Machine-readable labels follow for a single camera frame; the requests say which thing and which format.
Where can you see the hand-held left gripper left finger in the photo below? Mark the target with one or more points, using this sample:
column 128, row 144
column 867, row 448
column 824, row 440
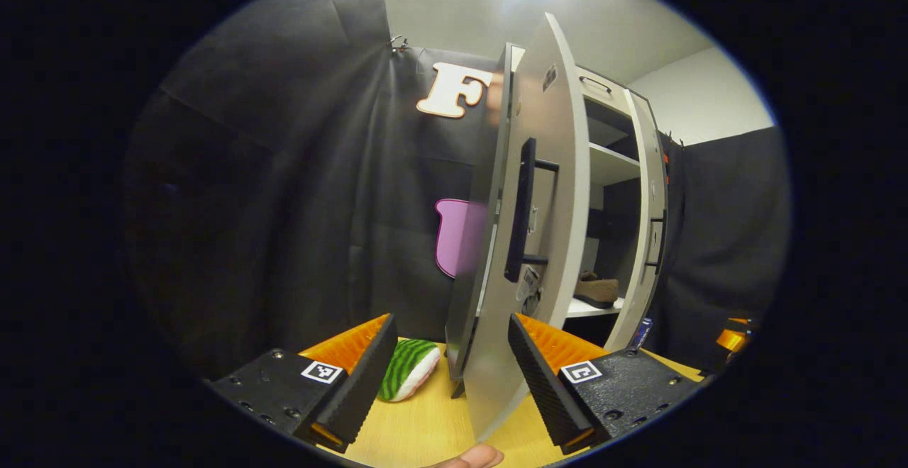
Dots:
column 365, row 383

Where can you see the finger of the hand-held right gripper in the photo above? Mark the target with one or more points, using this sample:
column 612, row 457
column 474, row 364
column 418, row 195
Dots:
column 741, row 321
column 731, row 340

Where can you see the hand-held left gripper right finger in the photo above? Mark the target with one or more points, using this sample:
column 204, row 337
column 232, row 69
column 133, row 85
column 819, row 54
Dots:
column 543, row 383

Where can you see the white shoe cabinet door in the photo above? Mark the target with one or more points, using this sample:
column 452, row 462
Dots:
column 560, row 170
column 638, row 298

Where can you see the brown fuzzy shoe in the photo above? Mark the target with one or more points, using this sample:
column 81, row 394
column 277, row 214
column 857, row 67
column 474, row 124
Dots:
column 596, row 291

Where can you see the white shoe cabinet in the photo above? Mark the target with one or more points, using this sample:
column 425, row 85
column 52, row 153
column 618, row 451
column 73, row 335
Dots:
column 482, row 170

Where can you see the white cabinet drawer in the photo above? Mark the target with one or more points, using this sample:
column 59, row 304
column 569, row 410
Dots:
column 603, row 103

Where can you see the green watermelon plush toy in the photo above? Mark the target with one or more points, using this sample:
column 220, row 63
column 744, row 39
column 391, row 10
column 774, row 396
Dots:
column 404, row 369

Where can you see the blue printed carton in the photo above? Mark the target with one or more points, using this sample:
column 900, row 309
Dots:
column 643, row 333

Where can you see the black backdrop cloth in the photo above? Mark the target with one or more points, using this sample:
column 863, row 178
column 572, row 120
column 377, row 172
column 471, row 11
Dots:
column 284, row 205

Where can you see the black binder clip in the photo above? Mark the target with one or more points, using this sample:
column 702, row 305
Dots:
column 399, row 45

